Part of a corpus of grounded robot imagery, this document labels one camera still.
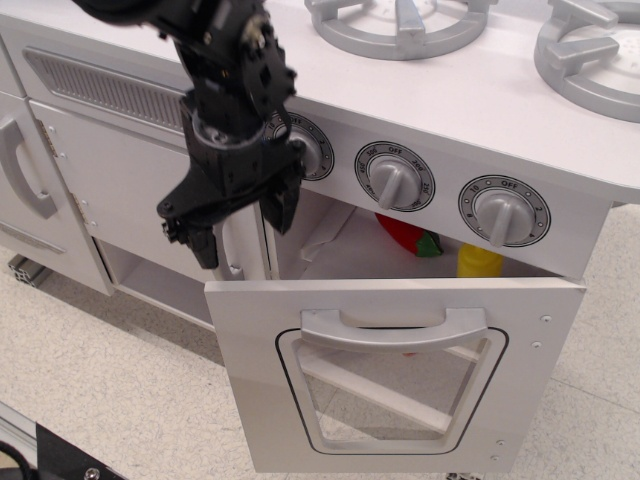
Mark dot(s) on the grey oven door handle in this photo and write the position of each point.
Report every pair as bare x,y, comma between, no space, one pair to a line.
325,328

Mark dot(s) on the grey control knob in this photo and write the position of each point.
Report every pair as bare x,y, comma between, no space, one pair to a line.
318,158
394,176
504,211

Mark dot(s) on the grey centre burner grate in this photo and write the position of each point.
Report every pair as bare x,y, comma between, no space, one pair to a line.
410,41

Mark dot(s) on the red toy pepper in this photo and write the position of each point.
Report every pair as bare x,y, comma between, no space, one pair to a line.
420,242

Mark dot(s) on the yellow toy bottle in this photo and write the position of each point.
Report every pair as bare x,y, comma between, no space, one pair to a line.
475,262

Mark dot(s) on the grey right burner grate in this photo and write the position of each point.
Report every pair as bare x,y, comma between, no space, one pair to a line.
588,52

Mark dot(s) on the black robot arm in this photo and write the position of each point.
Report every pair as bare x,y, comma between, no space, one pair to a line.
240,79

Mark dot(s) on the white toy oven door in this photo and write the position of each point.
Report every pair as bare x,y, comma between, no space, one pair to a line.
310,409

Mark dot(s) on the white toy kitchen stove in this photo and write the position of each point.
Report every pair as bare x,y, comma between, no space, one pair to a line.
481,110

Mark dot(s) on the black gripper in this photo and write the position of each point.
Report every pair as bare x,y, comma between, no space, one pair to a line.
225,175

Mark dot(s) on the grey left control knob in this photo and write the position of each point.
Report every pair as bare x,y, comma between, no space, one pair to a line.
318,158

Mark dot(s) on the grey middle control knob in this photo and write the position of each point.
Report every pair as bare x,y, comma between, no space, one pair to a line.
394,176

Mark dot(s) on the aluminium frame rail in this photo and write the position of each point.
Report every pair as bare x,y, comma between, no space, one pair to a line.
28,271

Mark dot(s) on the grey vent grille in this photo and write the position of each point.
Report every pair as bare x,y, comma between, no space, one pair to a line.
107,89

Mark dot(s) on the grey right control knob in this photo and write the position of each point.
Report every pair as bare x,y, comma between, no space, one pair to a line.
504,211

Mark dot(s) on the white left cabinet door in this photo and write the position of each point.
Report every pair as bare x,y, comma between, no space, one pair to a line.
39,218

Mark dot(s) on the grey burner grate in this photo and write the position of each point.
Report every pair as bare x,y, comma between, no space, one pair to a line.
410,41
588,52

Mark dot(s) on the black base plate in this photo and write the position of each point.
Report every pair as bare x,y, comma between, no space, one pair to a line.
58,459

